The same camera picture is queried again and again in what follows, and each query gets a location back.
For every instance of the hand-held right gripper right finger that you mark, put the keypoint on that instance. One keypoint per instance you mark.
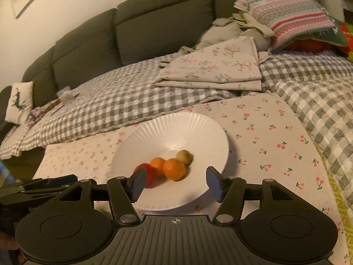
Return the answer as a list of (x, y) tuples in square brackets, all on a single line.
[(213, 183)]

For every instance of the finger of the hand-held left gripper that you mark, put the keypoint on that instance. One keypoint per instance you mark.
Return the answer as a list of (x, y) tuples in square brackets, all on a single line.
[(33, 196), (56, 181)]

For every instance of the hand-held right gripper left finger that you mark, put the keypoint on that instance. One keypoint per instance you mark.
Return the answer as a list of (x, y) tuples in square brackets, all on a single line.
[(138, 184)]

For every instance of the red apple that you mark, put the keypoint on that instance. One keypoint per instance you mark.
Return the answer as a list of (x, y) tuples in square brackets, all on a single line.
[(150, 171)]

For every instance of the small orange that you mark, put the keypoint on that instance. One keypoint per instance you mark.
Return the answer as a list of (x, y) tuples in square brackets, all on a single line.
[(157, 162)]

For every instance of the large orange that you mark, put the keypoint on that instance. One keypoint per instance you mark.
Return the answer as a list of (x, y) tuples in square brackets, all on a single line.
[(173, 169)]

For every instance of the yellow-green round fruit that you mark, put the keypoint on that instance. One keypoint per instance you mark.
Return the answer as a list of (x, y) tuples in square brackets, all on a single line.
[(184, 156)]

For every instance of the white ribbed plate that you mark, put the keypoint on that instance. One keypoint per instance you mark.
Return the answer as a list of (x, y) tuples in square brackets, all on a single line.
[(176, 132)]

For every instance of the cherry print cloth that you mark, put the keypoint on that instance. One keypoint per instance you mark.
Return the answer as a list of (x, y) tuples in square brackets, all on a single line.
[(262, 143)]

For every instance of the patterned purple cloth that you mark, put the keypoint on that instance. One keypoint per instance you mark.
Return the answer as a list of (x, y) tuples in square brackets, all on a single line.
[(41, 112)]

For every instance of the grey checkered blanket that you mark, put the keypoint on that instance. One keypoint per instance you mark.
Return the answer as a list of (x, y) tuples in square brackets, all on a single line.
[(110, 107)]

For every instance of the clear plastic bag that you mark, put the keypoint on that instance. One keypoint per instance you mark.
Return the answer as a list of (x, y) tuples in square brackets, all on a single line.
[(66, 97)]

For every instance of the small white embroidered pillow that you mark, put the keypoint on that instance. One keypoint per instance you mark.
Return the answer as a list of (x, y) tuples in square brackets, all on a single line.
[(19, 102)]

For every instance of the folded floral sheet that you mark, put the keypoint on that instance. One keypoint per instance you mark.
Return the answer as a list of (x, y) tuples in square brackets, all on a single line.
[(215, 66)]

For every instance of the small black object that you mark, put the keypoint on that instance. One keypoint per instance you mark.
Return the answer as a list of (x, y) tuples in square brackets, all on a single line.
[(164, 64)]

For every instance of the yellow-green patterned mat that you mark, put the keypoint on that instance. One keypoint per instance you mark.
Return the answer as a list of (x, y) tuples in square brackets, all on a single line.
[(344, 198)]

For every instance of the crumpled beige cloth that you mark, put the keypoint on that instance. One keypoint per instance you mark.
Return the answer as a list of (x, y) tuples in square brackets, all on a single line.
[(229, 30)]

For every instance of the grey-green sofa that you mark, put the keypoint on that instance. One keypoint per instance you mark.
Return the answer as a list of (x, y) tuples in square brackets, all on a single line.
[(154, 19)]

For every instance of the orange fuzzy cushion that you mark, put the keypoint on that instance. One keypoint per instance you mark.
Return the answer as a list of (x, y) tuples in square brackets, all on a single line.
[(306, 45)]

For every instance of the striped knitted pillow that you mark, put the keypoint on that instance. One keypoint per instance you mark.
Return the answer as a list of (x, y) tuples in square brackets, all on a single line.
[(289, 16)]

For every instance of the green and red pillow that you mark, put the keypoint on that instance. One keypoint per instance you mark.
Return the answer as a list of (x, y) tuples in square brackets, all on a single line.
[(347, 38)]

